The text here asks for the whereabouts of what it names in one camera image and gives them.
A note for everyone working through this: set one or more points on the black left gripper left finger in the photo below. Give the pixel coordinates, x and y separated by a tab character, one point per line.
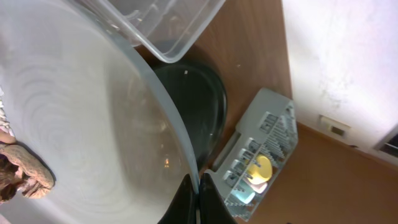
182	209

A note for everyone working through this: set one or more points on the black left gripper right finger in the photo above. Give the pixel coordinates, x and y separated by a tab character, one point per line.
211	205

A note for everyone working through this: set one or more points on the pink cup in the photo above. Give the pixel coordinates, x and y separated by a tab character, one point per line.
258	188

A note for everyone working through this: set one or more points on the yellow bowl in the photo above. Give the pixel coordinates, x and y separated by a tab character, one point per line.
261	171

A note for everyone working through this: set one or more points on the grey plate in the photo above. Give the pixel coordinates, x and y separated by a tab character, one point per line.
81	98

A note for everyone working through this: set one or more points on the food scraps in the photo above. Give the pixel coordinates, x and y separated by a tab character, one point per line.
21	171

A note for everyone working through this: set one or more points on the blue cup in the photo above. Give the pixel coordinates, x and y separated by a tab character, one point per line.
244	193

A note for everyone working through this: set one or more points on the grey dishwasher rack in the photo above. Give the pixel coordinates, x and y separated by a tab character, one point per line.
264	139

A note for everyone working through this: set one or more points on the clear plastic waste bin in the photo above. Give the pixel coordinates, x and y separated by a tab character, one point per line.
167	28

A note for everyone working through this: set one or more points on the round black tray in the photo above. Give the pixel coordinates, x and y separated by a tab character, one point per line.
200	97

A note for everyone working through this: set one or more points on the white wall socket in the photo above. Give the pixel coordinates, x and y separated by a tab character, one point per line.
333	127

